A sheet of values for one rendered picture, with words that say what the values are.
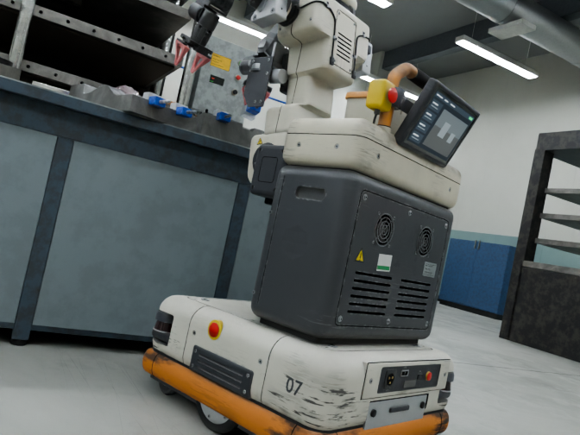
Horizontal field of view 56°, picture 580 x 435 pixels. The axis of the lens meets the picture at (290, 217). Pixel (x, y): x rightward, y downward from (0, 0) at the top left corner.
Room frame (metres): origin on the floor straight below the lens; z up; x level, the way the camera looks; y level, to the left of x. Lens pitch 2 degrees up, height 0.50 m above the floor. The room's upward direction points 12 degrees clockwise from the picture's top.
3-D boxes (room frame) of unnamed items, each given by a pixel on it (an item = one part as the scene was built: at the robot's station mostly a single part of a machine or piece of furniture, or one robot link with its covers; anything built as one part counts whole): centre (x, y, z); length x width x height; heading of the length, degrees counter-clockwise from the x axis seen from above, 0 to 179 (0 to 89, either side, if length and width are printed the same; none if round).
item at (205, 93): (2.97, 0.52, 0.74); 0.30 x 0.22 x 1.47; 118
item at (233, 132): (2.25, 0.38, 0.87); 0.50 x 0.26 x 0.14; 28
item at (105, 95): (2.01, 0.66, 0.86); 0.50 x 0.26 x 0.11; 45
